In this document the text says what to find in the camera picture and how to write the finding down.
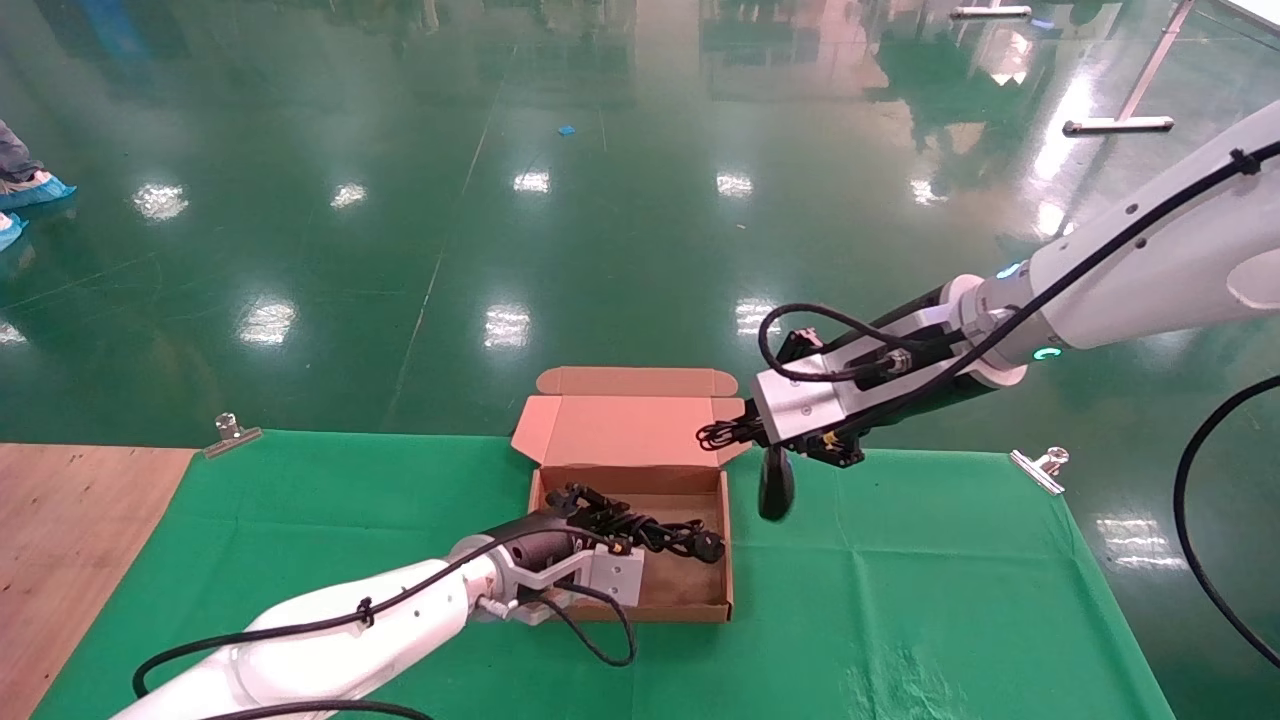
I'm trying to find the metal binder clip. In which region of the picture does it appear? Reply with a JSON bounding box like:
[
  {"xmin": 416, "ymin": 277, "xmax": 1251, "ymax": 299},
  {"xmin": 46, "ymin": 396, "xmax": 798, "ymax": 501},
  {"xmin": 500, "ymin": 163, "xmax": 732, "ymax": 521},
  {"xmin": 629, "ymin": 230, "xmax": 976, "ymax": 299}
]
[
  {"xmin": 203, "ymin": 412, "xmax": 264, "ymax": 459},
  {"xmin": 1008, "ymin": 447, "xmax": 1071, "ymax": 496}
]

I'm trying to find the black wired computer mouse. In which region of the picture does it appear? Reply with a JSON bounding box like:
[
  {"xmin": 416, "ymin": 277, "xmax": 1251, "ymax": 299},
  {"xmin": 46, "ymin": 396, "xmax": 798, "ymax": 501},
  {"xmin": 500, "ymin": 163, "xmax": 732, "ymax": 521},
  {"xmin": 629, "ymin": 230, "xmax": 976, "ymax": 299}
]
[{"xmin": 697, "ymin": 418, "xmax": 797, "ymax": 523}]

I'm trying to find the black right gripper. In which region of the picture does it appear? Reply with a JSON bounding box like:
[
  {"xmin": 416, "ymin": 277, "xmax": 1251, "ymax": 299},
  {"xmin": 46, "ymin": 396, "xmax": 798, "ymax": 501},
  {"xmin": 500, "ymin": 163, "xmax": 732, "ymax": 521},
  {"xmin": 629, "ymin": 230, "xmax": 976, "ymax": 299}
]
[{"xmin": 772, "ymin": 286, "xmax": 991, "ymax": 469}]

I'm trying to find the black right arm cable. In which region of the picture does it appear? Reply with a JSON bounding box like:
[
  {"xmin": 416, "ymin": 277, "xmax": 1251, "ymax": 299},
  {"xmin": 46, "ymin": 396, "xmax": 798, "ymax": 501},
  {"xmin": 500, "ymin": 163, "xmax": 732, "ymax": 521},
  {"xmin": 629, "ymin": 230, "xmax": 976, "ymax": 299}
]
[{"xmin": 757, "ymin": 140, "xmax": 1280, "ymax": 386}]

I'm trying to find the open cardboard box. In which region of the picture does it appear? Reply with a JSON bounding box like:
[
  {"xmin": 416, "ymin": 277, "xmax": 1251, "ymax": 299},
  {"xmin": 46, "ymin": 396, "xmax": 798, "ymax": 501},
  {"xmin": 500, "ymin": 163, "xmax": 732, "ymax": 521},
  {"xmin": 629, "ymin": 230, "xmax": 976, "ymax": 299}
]
[{"xmin": 510, "ymin": 366, "xmax": 753, "ymax": 623}]

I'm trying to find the white desk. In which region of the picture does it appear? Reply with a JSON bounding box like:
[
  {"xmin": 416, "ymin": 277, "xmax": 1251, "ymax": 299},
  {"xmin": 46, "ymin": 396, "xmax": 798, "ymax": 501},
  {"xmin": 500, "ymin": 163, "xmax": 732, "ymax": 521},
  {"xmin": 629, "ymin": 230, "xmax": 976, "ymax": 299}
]
[{"xmin": 950, "ymin": 0, "xmax": 1198, "ymax": 137}]

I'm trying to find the green tablecloth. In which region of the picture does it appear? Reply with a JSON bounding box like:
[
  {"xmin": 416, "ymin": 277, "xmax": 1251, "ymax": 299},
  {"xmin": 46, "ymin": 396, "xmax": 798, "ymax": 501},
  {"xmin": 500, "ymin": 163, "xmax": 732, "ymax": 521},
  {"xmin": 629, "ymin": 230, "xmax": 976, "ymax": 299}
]
[{"xmin": 30, "ymin": 430, "xmax": 1176, "ymax": 720}]

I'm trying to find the black power cable with plug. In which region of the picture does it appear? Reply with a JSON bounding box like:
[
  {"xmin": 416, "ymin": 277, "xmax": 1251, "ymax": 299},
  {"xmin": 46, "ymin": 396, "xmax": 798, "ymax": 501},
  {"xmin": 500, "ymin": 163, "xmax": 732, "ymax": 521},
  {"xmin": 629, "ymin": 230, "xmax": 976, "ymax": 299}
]
[{"xmin": 620, "ymin": 512, "xmax": 728, "ymax": 564}]

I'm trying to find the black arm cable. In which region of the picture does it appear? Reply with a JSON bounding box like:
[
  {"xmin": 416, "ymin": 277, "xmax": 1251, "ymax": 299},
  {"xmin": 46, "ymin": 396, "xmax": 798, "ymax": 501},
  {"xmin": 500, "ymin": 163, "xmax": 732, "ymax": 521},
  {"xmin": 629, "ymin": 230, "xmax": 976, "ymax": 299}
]
[
  {"xmin": 757, "ymin": 140, "xmax": 1280, "ymax": 386},
  {"xmin": 133, "ymin": 530, "xmax": 641, "ymax": 720}
]

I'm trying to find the thick black hanging cable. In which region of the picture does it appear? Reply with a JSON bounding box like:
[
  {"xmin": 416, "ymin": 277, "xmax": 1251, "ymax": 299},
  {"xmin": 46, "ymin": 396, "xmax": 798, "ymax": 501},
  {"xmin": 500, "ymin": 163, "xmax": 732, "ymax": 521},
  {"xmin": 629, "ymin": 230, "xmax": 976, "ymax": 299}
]
[{"xmin": 1175, "ymin": 375, "xmax": 1280, "ymax": 669}]

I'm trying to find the grey trouser leg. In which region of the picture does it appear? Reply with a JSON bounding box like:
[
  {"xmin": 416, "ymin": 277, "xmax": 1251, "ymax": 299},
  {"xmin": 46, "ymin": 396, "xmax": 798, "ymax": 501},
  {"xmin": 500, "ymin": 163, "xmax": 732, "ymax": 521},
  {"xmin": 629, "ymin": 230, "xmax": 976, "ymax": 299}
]
[{"xmin": 0, "ymin": 118, "xmax": 46, "ymax": 186}]

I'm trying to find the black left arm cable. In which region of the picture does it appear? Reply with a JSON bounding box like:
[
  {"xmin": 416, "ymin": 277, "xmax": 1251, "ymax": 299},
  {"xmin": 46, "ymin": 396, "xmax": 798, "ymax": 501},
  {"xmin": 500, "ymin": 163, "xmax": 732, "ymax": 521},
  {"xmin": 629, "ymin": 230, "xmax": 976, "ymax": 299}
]
[{"xmin": 133, "ymin": 530, "xmax": 641, "ymax": 720}]

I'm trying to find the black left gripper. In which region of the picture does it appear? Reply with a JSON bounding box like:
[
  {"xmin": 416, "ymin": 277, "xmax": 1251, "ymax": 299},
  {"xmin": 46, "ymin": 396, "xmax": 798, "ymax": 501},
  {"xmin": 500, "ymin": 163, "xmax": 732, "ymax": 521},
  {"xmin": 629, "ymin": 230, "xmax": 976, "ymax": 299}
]
[{"xmin": 497, "ymin": 483, "xmax": 658, "ymax": 587}]

